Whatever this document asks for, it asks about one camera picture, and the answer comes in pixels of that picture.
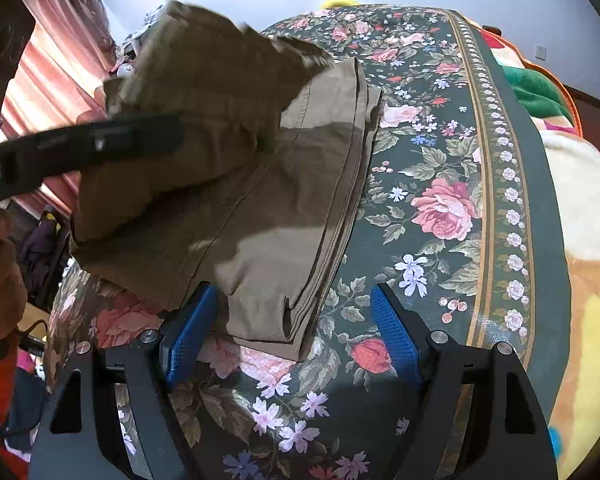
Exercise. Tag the person's left hand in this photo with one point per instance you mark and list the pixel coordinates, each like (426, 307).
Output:
(13, 293)

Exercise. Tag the olive green pants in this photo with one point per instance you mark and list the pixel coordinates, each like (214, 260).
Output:
(230, 179)

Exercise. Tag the white wall socket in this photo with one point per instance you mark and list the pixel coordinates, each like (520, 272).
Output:
(540, 52)

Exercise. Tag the colourful plush blanket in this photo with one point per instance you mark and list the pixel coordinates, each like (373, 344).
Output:
(575, 168)

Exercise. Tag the floral dark green bedspread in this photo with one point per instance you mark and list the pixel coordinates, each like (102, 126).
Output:
(417, 168)

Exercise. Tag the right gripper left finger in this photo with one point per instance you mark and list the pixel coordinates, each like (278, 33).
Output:
(80, 435)

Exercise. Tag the pink curtain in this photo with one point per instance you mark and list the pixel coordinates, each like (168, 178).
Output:
(58, 81)

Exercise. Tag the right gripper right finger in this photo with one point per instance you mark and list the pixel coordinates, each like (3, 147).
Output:
(473, 411)

